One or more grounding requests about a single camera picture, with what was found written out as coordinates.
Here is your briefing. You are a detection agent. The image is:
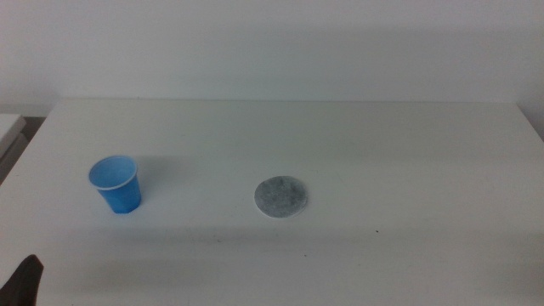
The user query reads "blue plastic cup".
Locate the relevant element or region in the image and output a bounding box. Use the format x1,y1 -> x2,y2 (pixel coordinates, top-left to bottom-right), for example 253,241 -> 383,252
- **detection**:
88,155 -> 143,215

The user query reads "round grey cup mat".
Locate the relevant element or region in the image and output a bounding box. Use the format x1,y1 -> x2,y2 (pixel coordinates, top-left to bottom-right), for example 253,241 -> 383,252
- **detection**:
253,175 -> 309,219

